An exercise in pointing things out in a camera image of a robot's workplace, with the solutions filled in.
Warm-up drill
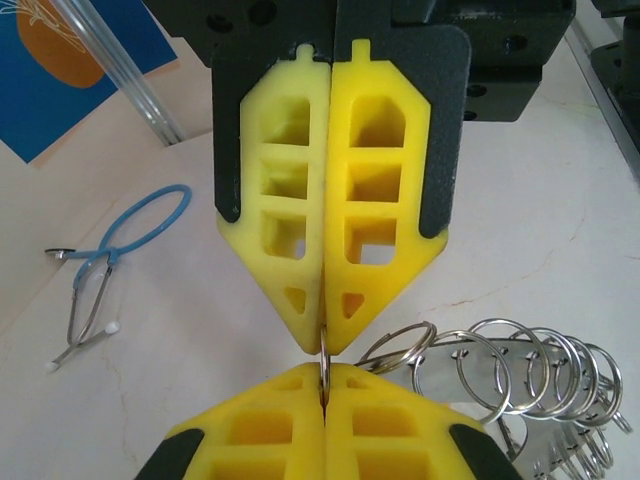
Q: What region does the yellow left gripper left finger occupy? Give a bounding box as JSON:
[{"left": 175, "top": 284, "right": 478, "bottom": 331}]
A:
[{"left": 134, "top": 362, "right": 327, "bottom": 480}]

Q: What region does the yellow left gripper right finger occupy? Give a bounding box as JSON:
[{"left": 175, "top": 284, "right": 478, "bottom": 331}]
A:
[{"left": 324, "top": 362, "right": 526, "bottom": 480}]

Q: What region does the blue poster orange circle fern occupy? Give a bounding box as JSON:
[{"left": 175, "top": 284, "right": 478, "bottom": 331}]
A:
[{"left": 0, "top": 0, "right": 182, "bottom": 166}]

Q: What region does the metal split keyring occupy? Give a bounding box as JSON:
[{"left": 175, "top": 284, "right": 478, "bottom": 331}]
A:
[{"left": 316, "top": 323, "right": 333, "bottom": 407}]

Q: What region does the aluminium frame post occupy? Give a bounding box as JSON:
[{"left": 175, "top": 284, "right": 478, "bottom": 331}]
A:
[{"left": 59, "top": 0, "right": 187, "bottom": 147}]

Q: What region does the blue stethoscope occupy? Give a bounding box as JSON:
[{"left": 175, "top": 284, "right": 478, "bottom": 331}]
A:
[{"left": 43, "top": 183, "right": 195, "bottom": 375}]

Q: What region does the metal key holder with rings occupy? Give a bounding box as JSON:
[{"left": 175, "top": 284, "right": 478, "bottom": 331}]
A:
[{"left": 352, "top": 317, "right": 635, "bottom": 480}]

